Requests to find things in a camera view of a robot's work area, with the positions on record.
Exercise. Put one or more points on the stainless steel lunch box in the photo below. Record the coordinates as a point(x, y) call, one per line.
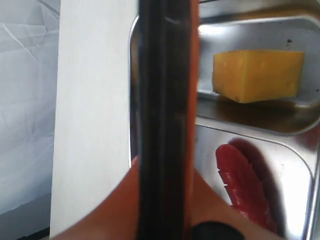
point(281, 137)

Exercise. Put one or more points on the white backdrop cloth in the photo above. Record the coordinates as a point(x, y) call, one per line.
point(29, 43)

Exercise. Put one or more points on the yellow toy cheese wedge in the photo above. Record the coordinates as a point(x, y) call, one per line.
point(247, 76)

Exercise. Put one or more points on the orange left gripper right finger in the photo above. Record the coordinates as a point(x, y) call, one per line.
point(213, 219)

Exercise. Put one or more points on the dark transparent lunch box lid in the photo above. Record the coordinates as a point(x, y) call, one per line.
point(168, 60)

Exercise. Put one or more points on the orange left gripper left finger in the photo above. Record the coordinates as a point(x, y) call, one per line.
point(116, 218)

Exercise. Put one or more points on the red toy sausage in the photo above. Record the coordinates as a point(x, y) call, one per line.
point(243, 186)

